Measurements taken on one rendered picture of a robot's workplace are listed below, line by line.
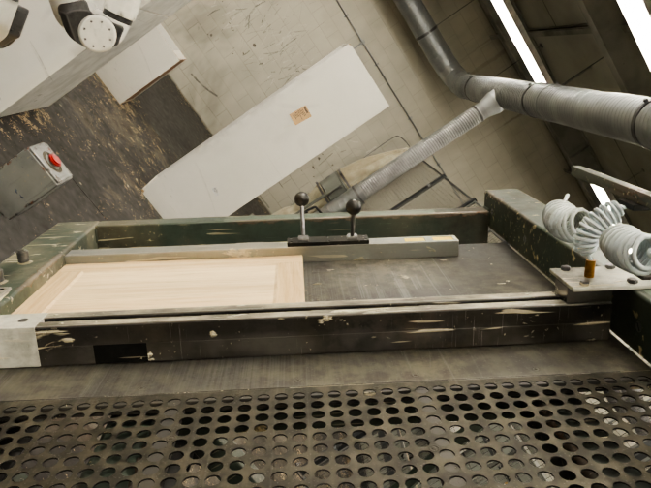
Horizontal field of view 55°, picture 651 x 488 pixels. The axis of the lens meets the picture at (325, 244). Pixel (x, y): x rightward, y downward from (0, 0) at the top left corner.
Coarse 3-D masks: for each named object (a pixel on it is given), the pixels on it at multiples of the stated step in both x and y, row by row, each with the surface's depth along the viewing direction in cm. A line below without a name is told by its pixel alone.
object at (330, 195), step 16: (368, 160) 723; (384, 160) 718; (336, 176) 721; (352, 176) 714; (320, 192) 722; (336, 192) 715; (352, 192) 693; (288, 208) 734; (304, 208) 715; (320, 208) 706; (336, 208) 696
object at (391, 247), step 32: (96, 256) 148; (128, 256) 148; (160, 256) 149; (192, 256) 149; (224, 256) 150; (256, 256) 150; (320, 256) 151; (352, 256) 151; (384, 256) 152; (416, 256) 152; (448, 256) 153
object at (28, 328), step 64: (0, 320) 102; (64, 320) 104; (128, 320) 101; (192, 320) 101; (256, 320) 101; (320, 320) 102; (384, 320) 103; (448, 320) 103; (512, 320) 104; (576, 320) 104
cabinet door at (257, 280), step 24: (72, 264) 148; (96, 264) 147; (120, 264) 147; (144, 264) 146; (168, 264) 146; (192, 264) 145; (216, 264) 145; (240, 264) 145; (264, 264) 145; (288, 264) 144; (48, 288) 133; (72, 288) 133; (96, 288) 133; (120, 288) 132; (144, 288) 132; (168, 288) 132; (192, 288) 131; (216, 288) 131; (240, 288) 131; (264, 288) 130; (288, 288) 129; (24, 312) 120; (48, 312) 120
